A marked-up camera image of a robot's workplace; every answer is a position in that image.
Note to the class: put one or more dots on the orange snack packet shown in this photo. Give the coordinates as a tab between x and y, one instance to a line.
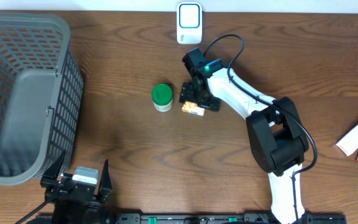
192	108

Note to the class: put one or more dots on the green lid jar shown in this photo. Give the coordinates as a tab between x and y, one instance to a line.
162	97

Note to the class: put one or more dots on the grey plastic mesh basket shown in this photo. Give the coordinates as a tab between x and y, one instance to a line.
41	90

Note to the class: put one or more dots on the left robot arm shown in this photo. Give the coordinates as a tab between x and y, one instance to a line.
65	213

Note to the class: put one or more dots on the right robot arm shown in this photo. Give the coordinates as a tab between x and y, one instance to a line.
278	140

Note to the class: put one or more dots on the white green carton box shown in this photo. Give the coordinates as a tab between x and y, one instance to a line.
349	142

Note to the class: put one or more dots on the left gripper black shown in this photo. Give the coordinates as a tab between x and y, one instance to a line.
74	188

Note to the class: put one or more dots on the white barcode scanner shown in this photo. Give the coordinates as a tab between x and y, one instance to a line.
189	23

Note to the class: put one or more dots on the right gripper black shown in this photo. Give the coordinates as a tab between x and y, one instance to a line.
187	93

